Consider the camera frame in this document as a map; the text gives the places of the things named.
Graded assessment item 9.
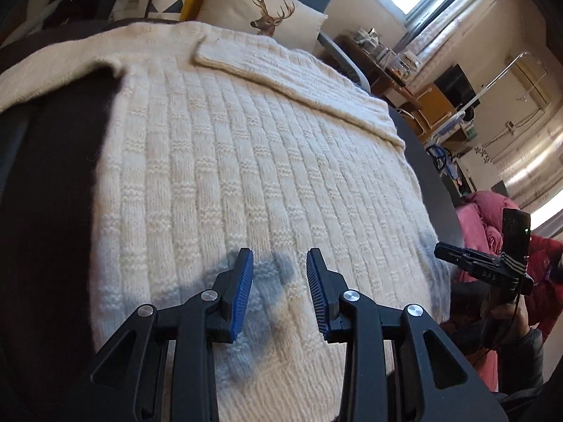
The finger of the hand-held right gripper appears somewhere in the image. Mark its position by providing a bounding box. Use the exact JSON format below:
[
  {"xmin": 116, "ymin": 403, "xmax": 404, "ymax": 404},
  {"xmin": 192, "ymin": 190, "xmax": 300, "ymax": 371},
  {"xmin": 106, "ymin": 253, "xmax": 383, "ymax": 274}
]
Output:
[{"xmin": 434, "ymin": 242, "xmax": 502, "ymax": 274}]

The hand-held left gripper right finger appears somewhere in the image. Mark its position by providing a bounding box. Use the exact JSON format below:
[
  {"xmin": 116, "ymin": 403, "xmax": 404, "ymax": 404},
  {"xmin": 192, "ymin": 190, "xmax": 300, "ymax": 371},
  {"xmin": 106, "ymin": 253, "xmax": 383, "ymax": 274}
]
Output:
[{"xmin": 306, "ymin": 248, "xmax": 508, "ymax": 422}]

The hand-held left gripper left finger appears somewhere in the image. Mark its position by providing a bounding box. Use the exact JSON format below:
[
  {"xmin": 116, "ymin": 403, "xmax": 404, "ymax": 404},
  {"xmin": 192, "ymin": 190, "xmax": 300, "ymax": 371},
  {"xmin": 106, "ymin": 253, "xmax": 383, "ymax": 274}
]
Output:
[{"xmin": 66, "ymin": 248, "xmax": 255, "ymax": 422}]

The cream knit sweater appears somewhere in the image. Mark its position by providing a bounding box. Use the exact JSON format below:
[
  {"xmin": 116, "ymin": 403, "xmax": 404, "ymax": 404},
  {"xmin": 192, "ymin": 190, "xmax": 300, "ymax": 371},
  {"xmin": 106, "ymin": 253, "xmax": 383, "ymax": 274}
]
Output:
[{"xmin": 0, "ymin": 21, "xmax": 452, "ymax": 422}]

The person's right forearm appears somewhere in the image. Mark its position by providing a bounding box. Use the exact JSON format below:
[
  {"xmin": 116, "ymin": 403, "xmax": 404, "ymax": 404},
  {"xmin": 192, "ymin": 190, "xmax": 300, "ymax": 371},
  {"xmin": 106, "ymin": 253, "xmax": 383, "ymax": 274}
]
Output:
[{"xmin": 497, "ymin": 327, "xmax": 547, "ymax": 395}]

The person's right hand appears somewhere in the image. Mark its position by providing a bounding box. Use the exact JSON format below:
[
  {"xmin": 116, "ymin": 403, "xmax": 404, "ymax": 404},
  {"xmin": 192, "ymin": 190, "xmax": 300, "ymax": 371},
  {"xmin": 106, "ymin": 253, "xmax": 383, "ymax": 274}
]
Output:
[{"xmin": 490, "ymin": 304, "xmax": 529, "ymax": 346}]

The pink quilt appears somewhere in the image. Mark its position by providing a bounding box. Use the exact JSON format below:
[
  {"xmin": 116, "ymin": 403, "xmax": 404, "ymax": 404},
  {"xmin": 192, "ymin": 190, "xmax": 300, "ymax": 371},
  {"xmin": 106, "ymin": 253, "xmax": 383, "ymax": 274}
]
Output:
[{"xmin": 454, "ymin": 190, "xmax": 563, "ymax": 393}]

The red cloth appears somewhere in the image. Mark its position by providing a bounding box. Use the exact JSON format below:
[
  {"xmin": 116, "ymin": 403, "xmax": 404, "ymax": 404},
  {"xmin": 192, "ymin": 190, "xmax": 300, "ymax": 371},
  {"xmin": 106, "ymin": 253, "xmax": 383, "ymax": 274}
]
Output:
[{"xmin": 528, "ymin": 235, "xmax": 563, "ymax": 340}]

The white metal rack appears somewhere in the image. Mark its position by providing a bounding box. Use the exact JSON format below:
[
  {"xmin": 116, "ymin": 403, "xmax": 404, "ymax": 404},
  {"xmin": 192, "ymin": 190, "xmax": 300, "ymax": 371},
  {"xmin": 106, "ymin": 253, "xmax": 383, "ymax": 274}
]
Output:
[{"xmin": 428, "ymin": 50, "xmax": 551, "ymax": 142}]

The black television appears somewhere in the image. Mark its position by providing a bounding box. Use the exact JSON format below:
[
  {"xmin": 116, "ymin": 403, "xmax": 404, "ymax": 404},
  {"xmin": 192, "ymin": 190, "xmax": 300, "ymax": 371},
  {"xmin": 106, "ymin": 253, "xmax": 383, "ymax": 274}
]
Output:
[{"xmin": 435, "ymin": 64, "xmax": 481, "ymax": 111}]

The wooden side table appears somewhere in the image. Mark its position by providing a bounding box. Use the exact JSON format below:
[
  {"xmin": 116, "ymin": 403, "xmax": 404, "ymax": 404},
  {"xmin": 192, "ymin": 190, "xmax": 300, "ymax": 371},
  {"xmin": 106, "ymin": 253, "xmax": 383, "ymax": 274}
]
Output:
[{"xmin": 335, "ymin": 35, "xmax": 437, "ymax": 116}]

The group of small containers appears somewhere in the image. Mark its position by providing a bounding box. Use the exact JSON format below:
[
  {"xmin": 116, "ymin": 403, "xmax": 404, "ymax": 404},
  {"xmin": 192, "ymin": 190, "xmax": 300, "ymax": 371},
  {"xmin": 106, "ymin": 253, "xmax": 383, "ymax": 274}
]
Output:
[{"xmin": 351, "ymin": 28, "xmax": 419, "ymax": 78}]

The sheer patterned curtain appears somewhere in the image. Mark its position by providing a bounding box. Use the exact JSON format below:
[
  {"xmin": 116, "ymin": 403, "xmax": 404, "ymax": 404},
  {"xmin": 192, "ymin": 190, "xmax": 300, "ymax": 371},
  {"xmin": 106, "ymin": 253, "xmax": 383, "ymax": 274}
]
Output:
[{"xmin": 395, "ymin": 0, "xmax": 513, "ymax": 68}]

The deer print pillow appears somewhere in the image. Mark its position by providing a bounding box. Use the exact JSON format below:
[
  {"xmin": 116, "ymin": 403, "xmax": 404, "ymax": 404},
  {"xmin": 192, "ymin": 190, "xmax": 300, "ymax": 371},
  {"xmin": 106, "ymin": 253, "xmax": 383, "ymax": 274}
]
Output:
[{"xmin": 196, "ymin": 0, "xmax": 329, "ymax": 56}]

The black handbag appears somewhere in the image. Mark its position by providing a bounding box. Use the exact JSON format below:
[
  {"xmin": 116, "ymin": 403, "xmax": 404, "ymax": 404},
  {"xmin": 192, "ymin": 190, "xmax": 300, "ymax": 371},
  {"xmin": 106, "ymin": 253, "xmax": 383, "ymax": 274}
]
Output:
[{"xmin": 43, "ymin": 0, "xmax": 122, "ymax": 32}]

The blue cable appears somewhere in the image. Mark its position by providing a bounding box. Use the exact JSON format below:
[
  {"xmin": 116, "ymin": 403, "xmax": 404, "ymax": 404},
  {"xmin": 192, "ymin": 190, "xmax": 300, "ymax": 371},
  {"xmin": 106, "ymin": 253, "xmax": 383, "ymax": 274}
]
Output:
[{"xmin": 428, "ymin": 144, "xmax": 459, "ymax": 177}]

